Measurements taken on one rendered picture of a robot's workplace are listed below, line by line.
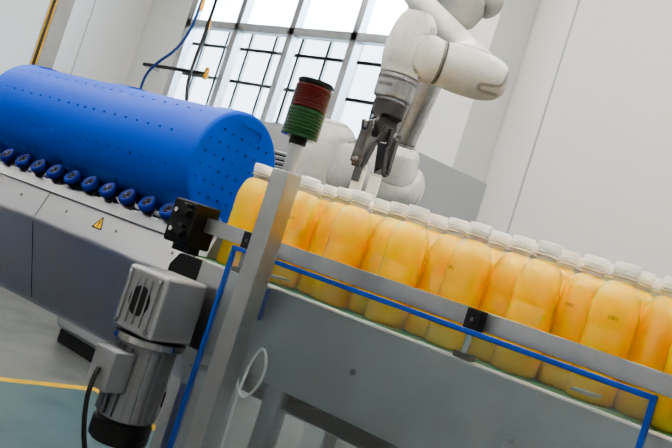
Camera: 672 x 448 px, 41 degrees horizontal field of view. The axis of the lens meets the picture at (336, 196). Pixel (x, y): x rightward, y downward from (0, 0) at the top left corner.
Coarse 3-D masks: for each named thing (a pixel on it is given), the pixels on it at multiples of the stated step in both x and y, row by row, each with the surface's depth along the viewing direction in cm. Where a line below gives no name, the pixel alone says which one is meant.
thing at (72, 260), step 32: (0, 192) 237; (32, 192) 231; (0, 224) 235; (32, 224) 225; (64, 224) 218; (96, 224) 212; (128, 224) 207; (0, 256) 237; (32, 256) 227; (64, 256) 218; (96, 256) 209; (128, 256) 202; (160, 256) 197; (32, 288) 229; (64, 288) 219; (96, 288) 210; (96, 320) 212; (192, 352) 193
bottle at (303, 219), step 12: (300, 192) 174; (312, 192) 175; (300, 204) 173; (312, 204) 174; (300, 216) 172; (312, 216) 173; (288, 228) 172; (300, 228) 172; (312, 228) 174; (288, 240) 172; (300, 240) 173
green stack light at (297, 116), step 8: (288, 112) 150; (296, 112) 148; (304, 112) 148; (312, 112) 148; (320, 112) 149; (288, 120) 149; (296, 120) 148; (304, 120) 148; (312, 120) 148; (320, 120) 149; (288, 128) 149; (296, 128) 148; (304, 128) 148; (312, 128) 148; (320, 128) 150; (304, 136) 148; (312, 136) 149
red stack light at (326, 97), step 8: (296, 88) 150; (304, 88) 148; (312, 88) 148; (320, 88) 148; (296, 96) 149; (304, 96) 148; (312, 96) 148; (320, 96) 148; (328, 96) 150; (296, 104) 149; (304, 104) 148; (312, 104) 148; (320, 104) 149; (328, 104) 150
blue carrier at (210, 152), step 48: (0, 96) 246; (48, 96) 234; (96, 96) 225; (144, 96) 219; (0, 144) 249; (48, 144) 231; (96, 144) 217; (144, 144) 207; (192, 144) 198; (240, 144) 208; (144, 192) 210; (192, 192) 199
